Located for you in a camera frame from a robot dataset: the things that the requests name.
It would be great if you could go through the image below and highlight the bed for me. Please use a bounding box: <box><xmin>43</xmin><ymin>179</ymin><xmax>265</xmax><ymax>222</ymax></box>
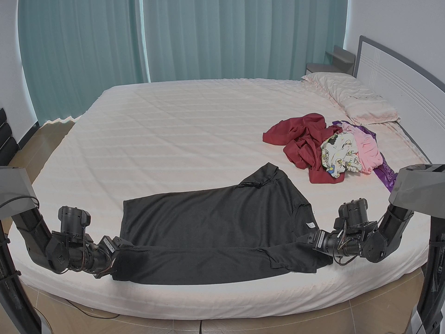
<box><xmin>6</xmin><ymin>35</ymin><xmax>445</xmax><ymax>321</ymax></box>

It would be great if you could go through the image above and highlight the cream pillow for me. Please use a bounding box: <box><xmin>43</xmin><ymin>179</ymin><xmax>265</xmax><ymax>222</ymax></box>
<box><xmin>301</xmin><ymin>72</ymin><xmax>400</xmax><ymax>125</ymax></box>

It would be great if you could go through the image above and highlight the black T-shirt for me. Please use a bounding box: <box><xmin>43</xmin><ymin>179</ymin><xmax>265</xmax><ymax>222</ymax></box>
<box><xmin>111</xmin><ymin>163</ymin><xmax>334</xmax><ymax>285</ymax></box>

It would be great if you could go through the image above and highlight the blue-green curtain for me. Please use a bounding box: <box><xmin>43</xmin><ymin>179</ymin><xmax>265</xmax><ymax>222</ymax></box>
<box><xmin>141</xmin><ymin>0</ymin><xmax>349</xmax><ymax>83</ymax></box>
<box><xmin>17</xmin><ymin>0</ymin><xmax>151</xmax><ymax>122</ymax></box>

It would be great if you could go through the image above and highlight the dark red garment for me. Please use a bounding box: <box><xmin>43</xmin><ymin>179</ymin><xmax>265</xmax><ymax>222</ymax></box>
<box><xmin>262</xmin><ymin>113</ymin><xmax>345</xmax><ymax>183</ymax></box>

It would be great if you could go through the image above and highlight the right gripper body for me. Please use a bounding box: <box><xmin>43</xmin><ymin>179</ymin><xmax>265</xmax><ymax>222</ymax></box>
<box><xmin>312</xmin><ymin>231</ymin><xmax>345</xmax><ymax>257</ymax></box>

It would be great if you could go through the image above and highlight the pink garment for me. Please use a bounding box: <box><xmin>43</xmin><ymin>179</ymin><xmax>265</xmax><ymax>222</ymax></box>
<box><xmin>341</xmin><ymin>123</ymin><xmax>383</xmax><ymax>175</ymax></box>

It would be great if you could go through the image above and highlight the grey bedside table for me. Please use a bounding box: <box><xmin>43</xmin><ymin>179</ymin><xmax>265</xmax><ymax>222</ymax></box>
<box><xmin>306</xmin><ymin>45</ymin><xmax>356</xmax><ymax>75</ymax></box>

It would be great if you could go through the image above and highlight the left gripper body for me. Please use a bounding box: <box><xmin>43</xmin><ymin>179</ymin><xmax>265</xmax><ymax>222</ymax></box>
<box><xmin>83</xmin><ymin>235</ymin><xmax>121</xmax><ymax>274</ymax></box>

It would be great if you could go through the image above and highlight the white printed garment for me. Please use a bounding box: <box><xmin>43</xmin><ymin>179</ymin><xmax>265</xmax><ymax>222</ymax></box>
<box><xmin>321</xmin><ymin>132</ymin><xmax>364</xmax><ymax>179</ymax></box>

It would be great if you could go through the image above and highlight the purple garment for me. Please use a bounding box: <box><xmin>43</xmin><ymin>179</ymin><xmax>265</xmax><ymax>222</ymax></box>
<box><xmin>332</xmin><ymin>120</ymin><xmax>404</xmax><ymax>192</ymax></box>

